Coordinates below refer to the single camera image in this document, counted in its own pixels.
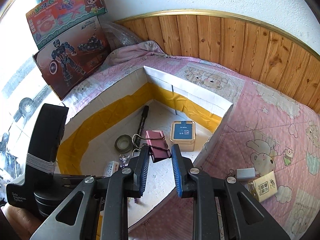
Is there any black marker pen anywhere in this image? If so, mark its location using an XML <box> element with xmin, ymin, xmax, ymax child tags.
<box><xmin>135</xmin><ymin>105</ymin><xmax>150</xmax><ymax>143</ymax></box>

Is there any colourful toy washing machine box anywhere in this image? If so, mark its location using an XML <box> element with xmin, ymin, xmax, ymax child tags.
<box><xmin>25</xmin><ymin>0</ymin><xmax>108</xmax><ymax>50</ymax></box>

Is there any bubble wrap bag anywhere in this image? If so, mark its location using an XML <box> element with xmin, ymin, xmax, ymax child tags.
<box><xmin>101</xmin><ymin>21</ymin><xmax>142</xmax><ymax>48</ymax></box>

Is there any pink crumpled cloth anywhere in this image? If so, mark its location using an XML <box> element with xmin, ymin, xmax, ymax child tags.
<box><xmin>105</xmin><ymin>40</ymin><xmax>167</xmax><ymax>67</ymax></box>

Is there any white cardboard box yellow tape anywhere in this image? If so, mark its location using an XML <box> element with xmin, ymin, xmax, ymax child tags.
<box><xmin>56</xmin><ymin>65</ymin><xmax>234</xmax><ymax>240</ymax></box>

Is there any dark robot toy box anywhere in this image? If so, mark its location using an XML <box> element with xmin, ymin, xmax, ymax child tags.
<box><xmin>32</xmin><ymin>17</ymin><xmax>112</xmax><ymax>100</ymax></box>

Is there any pink printed blanket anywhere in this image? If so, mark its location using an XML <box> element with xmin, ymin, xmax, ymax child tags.
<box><xmin>61</xmin><ymin>40</ymin><xmax>320</xmax><ymax>240</ymax></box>

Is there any small gold tin blue label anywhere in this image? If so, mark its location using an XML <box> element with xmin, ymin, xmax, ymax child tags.
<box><xmin>170</xmin><ymin>120</ymin><xmax>196</xmax><ymax>152</ymax></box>

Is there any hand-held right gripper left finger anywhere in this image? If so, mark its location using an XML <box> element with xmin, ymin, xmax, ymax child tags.
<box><xmin>29</xmin><ymin>145</ymin><xmax>150</xmax><ymax>240</ymax></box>

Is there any grey tape roll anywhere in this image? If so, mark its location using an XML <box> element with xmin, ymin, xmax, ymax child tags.
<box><xmin>114</xmin><ymin>134</ymin><xmax>133</xmax><ymax>153</ymax></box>

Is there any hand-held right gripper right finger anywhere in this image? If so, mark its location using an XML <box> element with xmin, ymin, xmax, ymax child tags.
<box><xmin>170</xmin><ymin>144</ymin><xmax>292</xmax><ymax>240</ymax></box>

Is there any pink binder clip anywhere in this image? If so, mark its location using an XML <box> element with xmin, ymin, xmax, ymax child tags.
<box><xmin>131</xmin><ymin>130</ymin><xmax>172</xmax><ymax>163</ymax></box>

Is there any beige paper packet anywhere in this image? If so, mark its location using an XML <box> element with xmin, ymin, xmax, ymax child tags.
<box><xmin>247</xmin><ymin>171</ymin><xmax>278</xmax><ymax>203</ymax></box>

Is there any wooden headboard gold trim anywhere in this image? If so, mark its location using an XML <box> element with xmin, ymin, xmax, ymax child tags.
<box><xmin>114</xmin><ymin>9</ymin><xmax>320</xmax><ymax>117</ymax></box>

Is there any small grey brush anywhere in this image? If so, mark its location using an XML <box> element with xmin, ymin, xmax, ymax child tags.
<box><xmin>236</xmin><ymin>168</ymin><xmax>259</xmax><ymax>180</ymax></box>

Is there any grey car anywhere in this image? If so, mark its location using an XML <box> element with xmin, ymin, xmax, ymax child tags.
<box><xmin>14</xmin><ymin>90</ymin><xmax>50</xmax><ymax>122</ymax></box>

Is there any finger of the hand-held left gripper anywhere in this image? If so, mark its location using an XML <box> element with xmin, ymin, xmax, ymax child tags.
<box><xmin>54</xmin><ymin>172</ymin><xmax>110</xmax><ymax>184</ymax></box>

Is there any person's left hand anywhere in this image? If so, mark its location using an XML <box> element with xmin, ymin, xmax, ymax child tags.
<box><xmin>0</xmin><ymin>204</ymin><xmax>48</xmax><ymax>240</ymax></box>

